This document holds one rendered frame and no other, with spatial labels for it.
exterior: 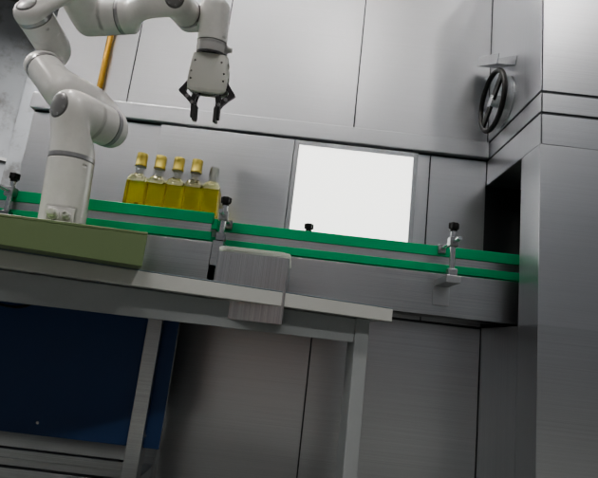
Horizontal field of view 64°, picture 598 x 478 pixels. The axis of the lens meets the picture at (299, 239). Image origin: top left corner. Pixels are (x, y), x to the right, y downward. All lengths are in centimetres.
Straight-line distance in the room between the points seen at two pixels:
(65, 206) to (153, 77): 90
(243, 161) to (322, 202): 31
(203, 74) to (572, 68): 103
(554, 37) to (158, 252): 128
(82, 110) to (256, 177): 69
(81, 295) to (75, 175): 25
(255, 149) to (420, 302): 75
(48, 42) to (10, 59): 1084
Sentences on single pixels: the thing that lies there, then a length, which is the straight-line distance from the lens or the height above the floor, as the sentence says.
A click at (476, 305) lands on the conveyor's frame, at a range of 150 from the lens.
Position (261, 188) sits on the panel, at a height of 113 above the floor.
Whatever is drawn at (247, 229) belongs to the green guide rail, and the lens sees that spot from 146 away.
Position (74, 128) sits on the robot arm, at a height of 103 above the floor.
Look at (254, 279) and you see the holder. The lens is 113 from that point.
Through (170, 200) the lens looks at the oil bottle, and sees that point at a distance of 153.
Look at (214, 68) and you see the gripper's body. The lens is 130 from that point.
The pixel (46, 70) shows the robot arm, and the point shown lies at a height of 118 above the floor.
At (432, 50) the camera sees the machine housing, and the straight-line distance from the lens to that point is 198.
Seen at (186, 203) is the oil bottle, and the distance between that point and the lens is 152.
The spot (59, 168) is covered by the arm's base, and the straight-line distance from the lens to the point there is 115.
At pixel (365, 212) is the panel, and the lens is 165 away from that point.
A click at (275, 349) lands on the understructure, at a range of 161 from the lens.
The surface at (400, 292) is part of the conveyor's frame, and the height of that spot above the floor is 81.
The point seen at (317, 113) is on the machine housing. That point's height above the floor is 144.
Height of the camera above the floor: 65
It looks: 12 degrees up
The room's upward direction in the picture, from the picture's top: 7 degrees clockwise
